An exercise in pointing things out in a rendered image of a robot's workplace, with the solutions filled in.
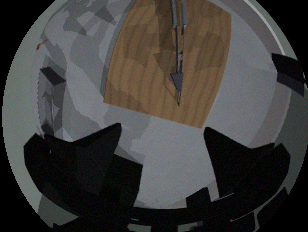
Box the brown wooden board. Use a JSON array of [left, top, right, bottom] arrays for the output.
[[104, 0, 231, 128]]

